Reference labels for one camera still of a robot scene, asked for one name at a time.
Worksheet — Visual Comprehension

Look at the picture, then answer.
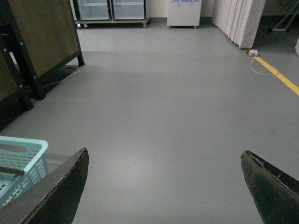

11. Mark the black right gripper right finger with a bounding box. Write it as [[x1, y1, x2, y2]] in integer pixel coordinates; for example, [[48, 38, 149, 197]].
[[241, 150, 299, 224]]

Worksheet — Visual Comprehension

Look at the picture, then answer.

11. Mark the white folding partition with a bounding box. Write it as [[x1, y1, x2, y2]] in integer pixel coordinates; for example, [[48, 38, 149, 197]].
[[212, 0, 267, 49]]

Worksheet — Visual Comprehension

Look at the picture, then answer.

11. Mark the white power cable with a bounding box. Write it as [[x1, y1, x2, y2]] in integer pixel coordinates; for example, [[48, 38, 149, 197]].
[[250, 56, 278, 76]]

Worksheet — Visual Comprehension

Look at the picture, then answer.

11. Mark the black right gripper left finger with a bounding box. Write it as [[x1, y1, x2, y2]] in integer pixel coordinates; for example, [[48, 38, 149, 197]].
[[0, 148, 89, 224]]

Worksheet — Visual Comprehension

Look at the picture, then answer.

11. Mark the light blue plastic basket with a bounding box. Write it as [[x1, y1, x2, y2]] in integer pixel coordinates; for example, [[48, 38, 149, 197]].
[[0, 136, 49, 207]]

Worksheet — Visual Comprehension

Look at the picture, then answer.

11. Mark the white power strip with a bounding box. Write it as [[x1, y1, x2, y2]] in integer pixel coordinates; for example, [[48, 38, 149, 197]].
[[246, 49, 259, 57]]

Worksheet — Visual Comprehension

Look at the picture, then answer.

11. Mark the white chest freezer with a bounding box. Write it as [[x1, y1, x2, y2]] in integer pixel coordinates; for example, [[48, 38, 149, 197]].
[[167, 0, 202, 29]]

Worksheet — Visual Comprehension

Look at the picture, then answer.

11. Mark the dark wooden display stand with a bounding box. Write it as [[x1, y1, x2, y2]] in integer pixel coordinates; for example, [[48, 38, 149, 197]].
[[0, 0, 85, 131]]

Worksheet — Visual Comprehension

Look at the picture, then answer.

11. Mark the glass door refrigerator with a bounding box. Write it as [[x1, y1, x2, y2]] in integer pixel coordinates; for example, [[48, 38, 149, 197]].
[[70, 0, 150, 28]]

